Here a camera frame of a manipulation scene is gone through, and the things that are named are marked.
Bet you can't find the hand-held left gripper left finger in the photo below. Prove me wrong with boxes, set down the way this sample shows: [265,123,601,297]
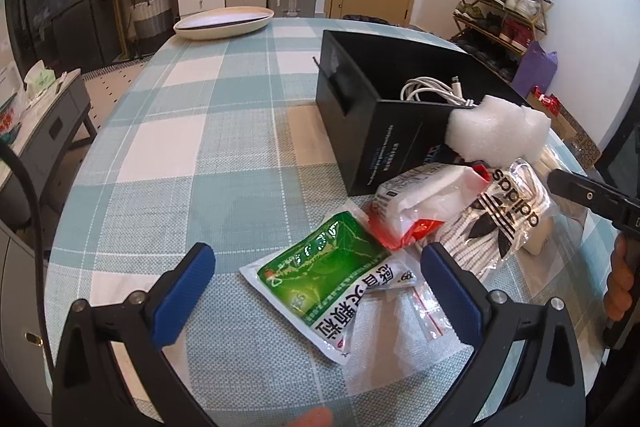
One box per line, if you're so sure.
[51,243,221,427]

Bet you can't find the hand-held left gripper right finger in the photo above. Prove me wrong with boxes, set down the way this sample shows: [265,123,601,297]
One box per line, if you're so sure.
[419,242,587,427]

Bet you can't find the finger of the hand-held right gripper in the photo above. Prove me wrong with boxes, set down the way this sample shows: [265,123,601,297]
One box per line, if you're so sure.
[547,168,626,220]

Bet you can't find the clear zip bag red stripe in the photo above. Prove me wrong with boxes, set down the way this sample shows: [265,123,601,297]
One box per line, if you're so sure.
[345,279,476,395]

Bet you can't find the bag of white shoelaces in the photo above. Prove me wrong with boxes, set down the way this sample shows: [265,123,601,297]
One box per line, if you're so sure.
[435,157,553,283]

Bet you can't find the white foam piece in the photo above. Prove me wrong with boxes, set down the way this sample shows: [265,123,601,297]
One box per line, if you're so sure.
[445,94,552,162]

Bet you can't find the white and red plastic packet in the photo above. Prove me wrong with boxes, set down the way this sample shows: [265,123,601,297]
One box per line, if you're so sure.
[372,162,493,250]

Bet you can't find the green medicine packet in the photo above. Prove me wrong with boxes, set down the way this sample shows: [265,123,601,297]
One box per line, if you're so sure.
[239,209,418,365]

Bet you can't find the black storage box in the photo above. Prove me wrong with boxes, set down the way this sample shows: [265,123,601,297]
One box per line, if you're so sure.
[315,29,533,198]

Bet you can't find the person's right hand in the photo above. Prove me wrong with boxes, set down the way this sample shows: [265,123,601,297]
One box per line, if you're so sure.
[602,237,636,323]

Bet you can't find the person's left hand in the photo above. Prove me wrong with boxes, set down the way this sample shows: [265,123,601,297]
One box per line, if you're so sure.
[286,408,334,427]

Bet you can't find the cardboard box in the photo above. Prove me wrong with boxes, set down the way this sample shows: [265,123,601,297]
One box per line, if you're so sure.
[550,107,601,168]

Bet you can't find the red packets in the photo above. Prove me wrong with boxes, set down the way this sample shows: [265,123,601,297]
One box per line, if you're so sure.
[530,86,562,114]

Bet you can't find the purple bag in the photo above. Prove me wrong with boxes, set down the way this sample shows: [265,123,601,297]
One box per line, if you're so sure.
[512,41,558,98]

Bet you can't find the teal checked tablecloth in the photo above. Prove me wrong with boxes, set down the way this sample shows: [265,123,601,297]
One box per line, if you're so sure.
[44,17,621,427]

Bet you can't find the shoe rack with shoes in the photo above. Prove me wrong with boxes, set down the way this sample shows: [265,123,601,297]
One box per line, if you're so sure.
[452,0,553,82]

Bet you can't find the grey coffee table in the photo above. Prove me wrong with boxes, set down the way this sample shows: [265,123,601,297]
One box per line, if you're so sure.
[0,67,98,233]

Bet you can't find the red printed plastic bag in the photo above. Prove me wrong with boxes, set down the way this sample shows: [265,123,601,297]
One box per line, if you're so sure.
[0,92,25,148]

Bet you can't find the green tissue pack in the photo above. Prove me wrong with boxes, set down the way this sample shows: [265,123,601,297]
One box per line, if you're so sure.
[24,62,57,88]

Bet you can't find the white oval plate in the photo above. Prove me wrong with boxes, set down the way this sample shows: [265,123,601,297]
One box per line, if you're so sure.
[173,7,275,40]

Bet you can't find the grey and white basket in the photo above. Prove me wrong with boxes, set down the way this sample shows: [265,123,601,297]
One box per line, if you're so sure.
[131,0,173,40]

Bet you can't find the black glass cabinet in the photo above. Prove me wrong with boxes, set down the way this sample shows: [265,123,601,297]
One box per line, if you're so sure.
[7,0,53,62]

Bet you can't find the black cable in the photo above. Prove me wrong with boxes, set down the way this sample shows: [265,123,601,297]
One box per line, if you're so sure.
[0,142,57,373]

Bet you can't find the white charging cable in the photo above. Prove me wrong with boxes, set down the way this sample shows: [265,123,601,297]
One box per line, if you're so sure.
[400,77,478,108]

